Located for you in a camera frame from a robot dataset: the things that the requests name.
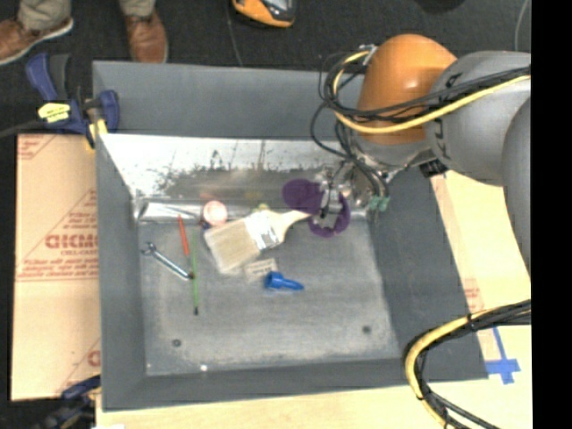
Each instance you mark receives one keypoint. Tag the brown cardboard board red print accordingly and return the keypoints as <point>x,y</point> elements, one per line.
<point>53,284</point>

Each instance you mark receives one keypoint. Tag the red thin stick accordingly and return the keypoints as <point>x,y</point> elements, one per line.
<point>183,237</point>

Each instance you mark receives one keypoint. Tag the blue plastic nozzle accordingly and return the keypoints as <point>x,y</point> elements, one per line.
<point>279,281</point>

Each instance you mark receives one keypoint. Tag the purple soft object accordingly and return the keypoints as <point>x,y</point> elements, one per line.
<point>299,194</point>

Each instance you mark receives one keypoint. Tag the wide wooden paintbrush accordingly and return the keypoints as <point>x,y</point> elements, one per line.
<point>239,241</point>

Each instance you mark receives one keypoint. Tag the small yellow-green object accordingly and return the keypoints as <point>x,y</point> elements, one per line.
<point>262,207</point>

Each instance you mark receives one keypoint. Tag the green thin paintbrush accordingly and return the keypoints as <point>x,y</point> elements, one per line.
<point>195,275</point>

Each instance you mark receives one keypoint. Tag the pink and white round object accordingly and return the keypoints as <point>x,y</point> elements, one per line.
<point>215,212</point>

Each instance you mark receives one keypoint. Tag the grey metal bin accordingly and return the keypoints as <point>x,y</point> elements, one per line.
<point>268,329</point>

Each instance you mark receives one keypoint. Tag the black cylinder on white bracket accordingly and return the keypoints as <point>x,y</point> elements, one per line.
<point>432,166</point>

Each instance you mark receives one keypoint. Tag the silver metal wrench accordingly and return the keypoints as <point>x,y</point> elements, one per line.
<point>167,262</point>

